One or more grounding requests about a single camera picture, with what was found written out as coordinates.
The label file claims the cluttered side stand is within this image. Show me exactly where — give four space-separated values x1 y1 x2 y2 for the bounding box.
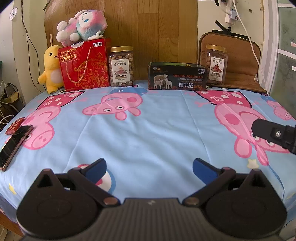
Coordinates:
1 61 24 131

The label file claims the window frame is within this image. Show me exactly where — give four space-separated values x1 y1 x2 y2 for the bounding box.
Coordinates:
258 1 295 115

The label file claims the brown seat cushion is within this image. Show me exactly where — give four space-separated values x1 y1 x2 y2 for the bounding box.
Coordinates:
198 33 266 93

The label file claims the yellow duck plush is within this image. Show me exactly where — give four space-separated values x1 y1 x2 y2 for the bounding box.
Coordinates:
37 45 64 94

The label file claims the cartoon pig bed sheet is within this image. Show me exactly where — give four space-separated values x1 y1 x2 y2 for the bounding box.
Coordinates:
1 82 295 223

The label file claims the red gift bag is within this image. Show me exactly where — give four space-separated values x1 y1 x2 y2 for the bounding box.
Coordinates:
58 38 111 91

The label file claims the pink blue plush toy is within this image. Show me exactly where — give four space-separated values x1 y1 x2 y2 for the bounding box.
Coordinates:
56 9 108 47

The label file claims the wooden headboard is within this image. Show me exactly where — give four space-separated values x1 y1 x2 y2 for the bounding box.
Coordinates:
44 1 198 80

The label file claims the white charging cable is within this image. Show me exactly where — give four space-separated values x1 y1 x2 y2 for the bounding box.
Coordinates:
232 0 270 95

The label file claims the black wool product box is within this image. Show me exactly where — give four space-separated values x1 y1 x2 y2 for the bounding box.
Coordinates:
147 62 207 91

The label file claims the small red packet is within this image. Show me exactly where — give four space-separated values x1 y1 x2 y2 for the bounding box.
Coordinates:
5 117 25 135

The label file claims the smartphone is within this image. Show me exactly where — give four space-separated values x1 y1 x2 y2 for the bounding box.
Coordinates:
0 125 34 171

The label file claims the white power strip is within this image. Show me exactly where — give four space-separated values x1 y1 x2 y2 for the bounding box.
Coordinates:
218 0 239 25

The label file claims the pecan jar gold lid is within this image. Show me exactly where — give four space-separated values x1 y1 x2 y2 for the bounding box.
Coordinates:
204 44 228 86

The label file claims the cashew jar gold lid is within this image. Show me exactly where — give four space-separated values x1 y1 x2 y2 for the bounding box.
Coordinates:
108 46 134 87

